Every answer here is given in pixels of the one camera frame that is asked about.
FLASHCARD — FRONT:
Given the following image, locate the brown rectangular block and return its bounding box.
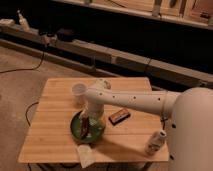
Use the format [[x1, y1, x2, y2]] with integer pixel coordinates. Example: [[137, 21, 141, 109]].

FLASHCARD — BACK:
[[108, 108, 131, 126]]

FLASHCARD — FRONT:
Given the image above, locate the black device on ledge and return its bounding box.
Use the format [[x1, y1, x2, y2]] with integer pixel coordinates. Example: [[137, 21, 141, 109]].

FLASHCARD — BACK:
[[57, 28, 75, 42]]

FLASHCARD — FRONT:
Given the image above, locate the green plate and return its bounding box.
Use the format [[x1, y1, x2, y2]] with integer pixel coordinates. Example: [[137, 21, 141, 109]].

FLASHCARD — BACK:
[[70, 111, 106, 144]]

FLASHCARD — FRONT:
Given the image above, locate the wooden table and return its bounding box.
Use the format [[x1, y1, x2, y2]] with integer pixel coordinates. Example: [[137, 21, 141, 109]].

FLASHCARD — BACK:
[[18, 78, 161, 163]]

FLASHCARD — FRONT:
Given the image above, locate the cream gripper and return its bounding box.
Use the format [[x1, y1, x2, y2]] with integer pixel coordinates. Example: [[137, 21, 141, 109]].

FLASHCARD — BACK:
[[79, 108, 106, 130]]

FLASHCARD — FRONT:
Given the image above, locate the black cable on floor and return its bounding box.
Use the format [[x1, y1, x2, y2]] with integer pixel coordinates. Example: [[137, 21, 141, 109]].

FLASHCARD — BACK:
[[0, 46, 47, 75]]

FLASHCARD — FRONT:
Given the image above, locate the white bottle on table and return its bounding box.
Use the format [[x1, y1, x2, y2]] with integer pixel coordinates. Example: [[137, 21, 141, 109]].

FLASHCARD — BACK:
[[144, 130, 167, 156]]

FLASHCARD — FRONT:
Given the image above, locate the white spray bottle background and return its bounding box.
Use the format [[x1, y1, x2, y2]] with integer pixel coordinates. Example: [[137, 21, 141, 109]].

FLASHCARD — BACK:
[[17, 11, 30, 31]]

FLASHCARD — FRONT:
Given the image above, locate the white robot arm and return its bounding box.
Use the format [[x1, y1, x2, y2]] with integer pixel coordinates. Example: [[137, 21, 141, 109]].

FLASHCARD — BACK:
[[83, 81, 213, 171]]

